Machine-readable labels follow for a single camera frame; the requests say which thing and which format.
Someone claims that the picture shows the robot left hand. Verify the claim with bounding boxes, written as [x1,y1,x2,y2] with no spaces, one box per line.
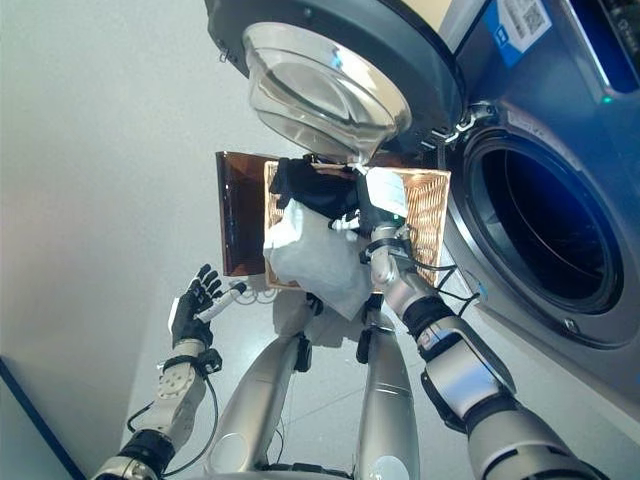
[169,264,249,351]

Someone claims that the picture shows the white garment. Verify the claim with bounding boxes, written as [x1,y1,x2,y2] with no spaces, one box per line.
[263,199,374,321]

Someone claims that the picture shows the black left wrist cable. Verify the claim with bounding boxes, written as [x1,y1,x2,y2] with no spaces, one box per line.
[125,372,220,476]

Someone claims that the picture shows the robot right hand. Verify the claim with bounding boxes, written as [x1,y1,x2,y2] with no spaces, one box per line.
[328,167,409,236]

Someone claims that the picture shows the blue QR code sticker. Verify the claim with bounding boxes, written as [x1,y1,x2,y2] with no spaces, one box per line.
[482,0,554,70]

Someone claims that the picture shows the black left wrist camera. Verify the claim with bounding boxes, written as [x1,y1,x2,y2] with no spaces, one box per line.
[197,348,224,374]

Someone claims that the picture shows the round washing machine door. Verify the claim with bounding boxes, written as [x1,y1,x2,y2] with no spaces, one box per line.
[203,0,464,164]

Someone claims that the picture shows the blue washer control panel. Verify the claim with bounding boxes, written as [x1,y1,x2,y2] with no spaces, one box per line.
[569,0,640,96]

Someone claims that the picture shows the grey washing machine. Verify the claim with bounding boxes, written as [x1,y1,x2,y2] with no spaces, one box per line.
[434,0,640,421]

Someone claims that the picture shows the black skirting strip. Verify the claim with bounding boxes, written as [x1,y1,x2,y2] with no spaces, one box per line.
[0,354,86,480]

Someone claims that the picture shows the person's beige trouser leg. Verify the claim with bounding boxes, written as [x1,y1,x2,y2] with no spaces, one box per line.
[204,292,324,476]

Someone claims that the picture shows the wicker laundry basket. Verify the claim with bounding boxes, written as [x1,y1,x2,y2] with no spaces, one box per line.
[262,159,452,291]

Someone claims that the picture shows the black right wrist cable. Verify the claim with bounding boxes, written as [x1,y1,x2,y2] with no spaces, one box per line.
[394,249,484,317]

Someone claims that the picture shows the black garment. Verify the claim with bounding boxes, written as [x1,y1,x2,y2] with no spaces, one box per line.
[269,155,362,221]

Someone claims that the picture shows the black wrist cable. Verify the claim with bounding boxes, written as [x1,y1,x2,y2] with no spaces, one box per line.
[394,249,484,317]
[125,372,220,476]

